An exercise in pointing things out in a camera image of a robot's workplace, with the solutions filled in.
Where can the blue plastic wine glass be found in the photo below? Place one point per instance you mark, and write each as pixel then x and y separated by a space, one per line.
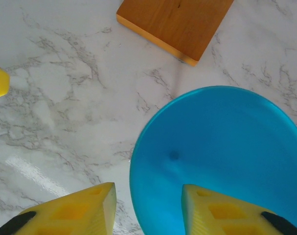
pixel 212 137

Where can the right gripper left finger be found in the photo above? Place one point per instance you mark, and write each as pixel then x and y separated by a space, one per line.
pixel 72 213

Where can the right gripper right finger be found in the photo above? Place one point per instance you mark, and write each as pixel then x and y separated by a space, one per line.
pixel 224 218

